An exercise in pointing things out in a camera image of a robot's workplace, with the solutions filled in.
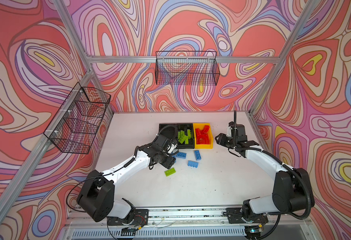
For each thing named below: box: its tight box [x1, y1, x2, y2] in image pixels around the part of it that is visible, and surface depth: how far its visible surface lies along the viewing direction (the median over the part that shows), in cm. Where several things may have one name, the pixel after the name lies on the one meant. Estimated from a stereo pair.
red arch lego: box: [195, 125, 210, 145], surface depth 103 cm
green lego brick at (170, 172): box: [164, 167, 177, 177], surface depth 90 cm
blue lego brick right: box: [194, 150, 202, 161], surface depth 97 cm
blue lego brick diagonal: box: [187, 160, 199, 168], surface depth 92 cm
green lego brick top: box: [178, 129, 191, 145], surface depth 103 cm
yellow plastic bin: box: [193, 123, 214, 149], surface depth 98 cm
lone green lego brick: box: [187, 129, 192, 140], surface depth 106 cm
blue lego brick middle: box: [176, 152, 187, 159], surface depth 97 cm
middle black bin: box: [176, 123, 195, 149], surface depth 101 cm
